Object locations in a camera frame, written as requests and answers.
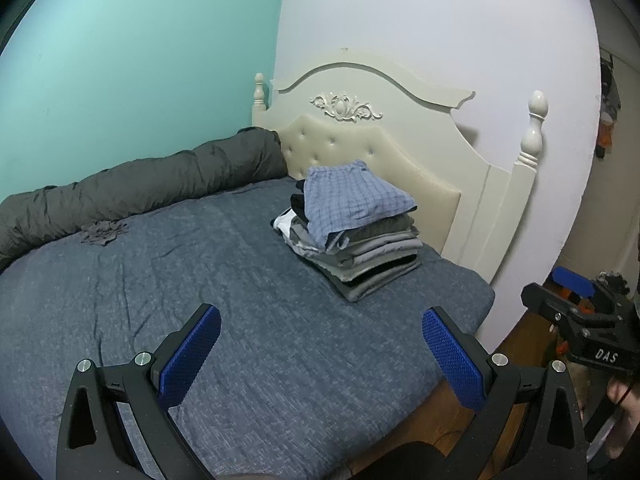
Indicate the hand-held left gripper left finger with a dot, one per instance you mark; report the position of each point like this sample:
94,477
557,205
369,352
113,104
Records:
192,350

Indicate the blue plaid shorts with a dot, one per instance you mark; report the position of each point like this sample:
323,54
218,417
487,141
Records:
350,195

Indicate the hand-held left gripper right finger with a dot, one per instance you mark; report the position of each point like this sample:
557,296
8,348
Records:
452,360

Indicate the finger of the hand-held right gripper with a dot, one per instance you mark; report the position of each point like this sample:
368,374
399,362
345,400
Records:
572,280
542,302

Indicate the orange hanging item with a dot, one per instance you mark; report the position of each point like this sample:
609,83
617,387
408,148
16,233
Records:
604,137

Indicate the dark grey rolled duvet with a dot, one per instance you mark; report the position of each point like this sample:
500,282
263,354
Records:
125,180

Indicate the stack of folded clothes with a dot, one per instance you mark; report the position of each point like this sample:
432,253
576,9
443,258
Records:
370,270

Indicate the person's right hand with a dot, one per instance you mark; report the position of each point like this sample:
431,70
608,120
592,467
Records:
627,410

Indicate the cream tufted headboard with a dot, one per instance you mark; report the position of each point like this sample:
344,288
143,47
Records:
400,125

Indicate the dark hanging garment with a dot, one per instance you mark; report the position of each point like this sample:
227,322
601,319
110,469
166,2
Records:
608,85

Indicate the small crumpled grey cloth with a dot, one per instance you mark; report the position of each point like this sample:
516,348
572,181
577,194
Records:
105,232

